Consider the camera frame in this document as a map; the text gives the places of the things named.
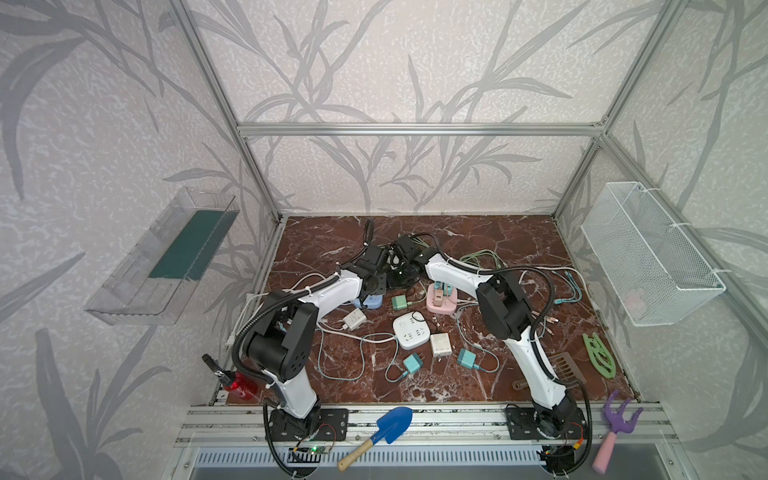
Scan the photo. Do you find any blue power socket cube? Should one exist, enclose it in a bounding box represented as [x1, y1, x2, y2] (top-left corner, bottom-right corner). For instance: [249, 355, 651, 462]
[362, 294, 383, 310]

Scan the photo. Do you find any pink power socket cube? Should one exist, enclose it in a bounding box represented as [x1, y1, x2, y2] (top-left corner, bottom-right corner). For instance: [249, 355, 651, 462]
[426, 282, 458, 315]

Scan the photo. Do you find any white charger plug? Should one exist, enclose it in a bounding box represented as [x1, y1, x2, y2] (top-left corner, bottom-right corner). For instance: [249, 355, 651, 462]
[429, 333, 453, 359]
[343, 308, 367, 331]

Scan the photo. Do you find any white power socket cube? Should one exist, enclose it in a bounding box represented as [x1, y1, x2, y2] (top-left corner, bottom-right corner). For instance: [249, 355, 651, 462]
[392, 311, 431, 351]

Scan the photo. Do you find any teal charger plug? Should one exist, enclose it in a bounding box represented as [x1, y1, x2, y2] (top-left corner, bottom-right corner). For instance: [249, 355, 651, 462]
[403, 354, 423, 376]
[457, 348, 477, 370]

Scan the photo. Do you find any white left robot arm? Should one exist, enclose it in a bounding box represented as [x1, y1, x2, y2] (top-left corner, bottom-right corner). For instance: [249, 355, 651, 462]
[231, 243, 387, 420]

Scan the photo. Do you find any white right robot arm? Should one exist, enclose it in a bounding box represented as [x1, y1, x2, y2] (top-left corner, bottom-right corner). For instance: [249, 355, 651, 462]
[388, 234, 578, 437]

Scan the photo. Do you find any green plug in pink socket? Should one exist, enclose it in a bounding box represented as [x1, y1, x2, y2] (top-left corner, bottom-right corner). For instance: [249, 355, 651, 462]
[433, 281, 453, 300]

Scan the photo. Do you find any blue toy shovel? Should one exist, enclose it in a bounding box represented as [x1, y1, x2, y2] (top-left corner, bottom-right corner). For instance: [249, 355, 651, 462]
[337, 406, 413, 472]

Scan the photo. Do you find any red spray bottle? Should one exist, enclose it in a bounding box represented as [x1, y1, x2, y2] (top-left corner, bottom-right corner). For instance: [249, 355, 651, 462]
[202, 354, 258, 400]

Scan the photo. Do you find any brown toy rake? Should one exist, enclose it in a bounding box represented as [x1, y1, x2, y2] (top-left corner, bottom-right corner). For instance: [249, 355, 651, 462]
[512, 352, 587, 391]

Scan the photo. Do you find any green plastic toy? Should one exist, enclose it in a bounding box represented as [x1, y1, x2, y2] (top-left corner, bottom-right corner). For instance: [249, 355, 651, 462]
[582, 332, 617, 379]

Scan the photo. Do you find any purple toy rake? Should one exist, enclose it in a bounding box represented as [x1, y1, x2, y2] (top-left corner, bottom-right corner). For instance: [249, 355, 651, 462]
[592, 390, 643, 475]

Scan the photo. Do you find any light green multi-head cable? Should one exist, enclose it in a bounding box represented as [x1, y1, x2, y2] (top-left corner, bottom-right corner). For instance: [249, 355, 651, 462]
[458, 248, 508, 271]

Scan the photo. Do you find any white power cord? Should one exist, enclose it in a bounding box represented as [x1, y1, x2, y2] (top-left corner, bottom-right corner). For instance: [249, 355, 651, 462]
[518, 265, 592, 301]
[226, 272, 328, 349]

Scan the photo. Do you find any left white power cord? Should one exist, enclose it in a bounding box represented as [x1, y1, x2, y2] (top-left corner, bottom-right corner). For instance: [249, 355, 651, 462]
[226, 272, 328, 349]

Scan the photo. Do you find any teal cable on right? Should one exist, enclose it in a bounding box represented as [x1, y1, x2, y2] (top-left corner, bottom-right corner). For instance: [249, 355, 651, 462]
[551, 269, 584, 307]

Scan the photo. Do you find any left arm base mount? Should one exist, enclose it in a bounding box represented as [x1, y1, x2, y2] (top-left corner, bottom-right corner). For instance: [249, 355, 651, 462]
[267, 408, 349, 442]

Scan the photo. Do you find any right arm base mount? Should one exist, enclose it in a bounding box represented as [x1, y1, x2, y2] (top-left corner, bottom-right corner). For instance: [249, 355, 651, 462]
[504, 404, 587, 442]

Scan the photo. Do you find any clear plastic wall bin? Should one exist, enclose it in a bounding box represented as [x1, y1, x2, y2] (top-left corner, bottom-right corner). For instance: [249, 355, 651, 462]
[85, 187, 240, 326]

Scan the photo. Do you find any white wire basket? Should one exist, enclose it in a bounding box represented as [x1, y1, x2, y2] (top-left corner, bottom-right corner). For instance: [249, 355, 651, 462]
[581, 181, 726, 327]

